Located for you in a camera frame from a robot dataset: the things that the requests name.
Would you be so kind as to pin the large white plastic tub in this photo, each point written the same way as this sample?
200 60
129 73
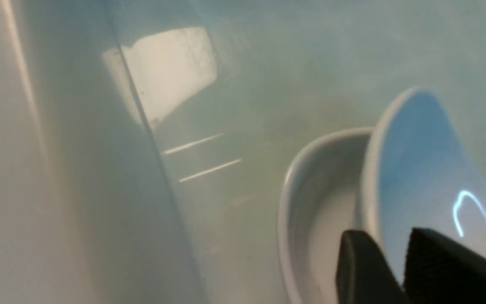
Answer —
144 143

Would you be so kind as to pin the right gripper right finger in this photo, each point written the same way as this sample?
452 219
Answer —
439 270

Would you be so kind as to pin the small white bowl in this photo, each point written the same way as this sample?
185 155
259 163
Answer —
318 202
416 173

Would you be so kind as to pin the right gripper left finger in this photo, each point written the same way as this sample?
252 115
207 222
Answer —
363 275

